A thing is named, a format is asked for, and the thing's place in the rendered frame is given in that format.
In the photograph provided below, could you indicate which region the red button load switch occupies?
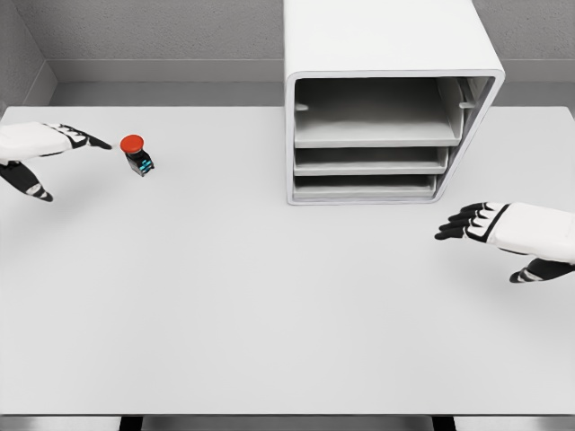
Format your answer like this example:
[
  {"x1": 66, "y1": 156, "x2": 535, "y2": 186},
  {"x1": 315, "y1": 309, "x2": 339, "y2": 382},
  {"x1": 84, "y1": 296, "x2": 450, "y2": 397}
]
[{"x1": 119, "y1": 133, "x2": 156, "y2": 178}]

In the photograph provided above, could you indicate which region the white storage cabinet shell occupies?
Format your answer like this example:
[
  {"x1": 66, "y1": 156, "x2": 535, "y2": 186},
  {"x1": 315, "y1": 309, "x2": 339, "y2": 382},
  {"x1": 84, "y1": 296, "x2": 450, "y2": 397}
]
[{"x1": 282, "y1": 0, "x2": 506, "y2": 207}]

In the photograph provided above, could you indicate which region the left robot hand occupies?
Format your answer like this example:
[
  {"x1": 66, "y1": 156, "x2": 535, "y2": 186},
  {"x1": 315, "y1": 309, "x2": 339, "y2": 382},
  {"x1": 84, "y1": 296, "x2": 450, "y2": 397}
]
[{"x1": 0, "y1": 122, "x2": 113, "y2": 203}]

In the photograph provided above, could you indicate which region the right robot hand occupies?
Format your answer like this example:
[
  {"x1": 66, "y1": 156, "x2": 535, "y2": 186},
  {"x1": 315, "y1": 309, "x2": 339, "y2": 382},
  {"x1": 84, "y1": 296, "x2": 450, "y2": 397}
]
[{"x1": 433, "y1": 201, "x2": 575, "y2": 285}]

